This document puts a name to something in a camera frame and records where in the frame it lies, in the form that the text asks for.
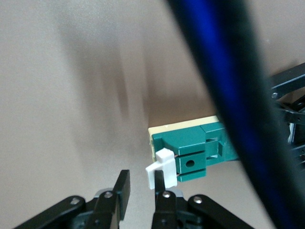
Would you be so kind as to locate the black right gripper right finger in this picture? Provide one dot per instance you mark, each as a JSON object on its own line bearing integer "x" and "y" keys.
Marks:
{"x": 164, "y": 210}

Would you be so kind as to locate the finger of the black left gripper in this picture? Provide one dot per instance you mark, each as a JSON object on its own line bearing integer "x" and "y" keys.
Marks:
{"x": 297, "y": 145}
{"x": 290, "y": 78}

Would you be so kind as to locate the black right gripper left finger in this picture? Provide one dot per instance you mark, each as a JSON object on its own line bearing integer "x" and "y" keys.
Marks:
{"x": 121, "y": 190}

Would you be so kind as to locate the brown paper table cover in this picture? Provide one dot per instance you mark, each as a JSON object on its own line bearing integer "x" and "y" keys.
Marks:
{"x": 59, "y": 95}

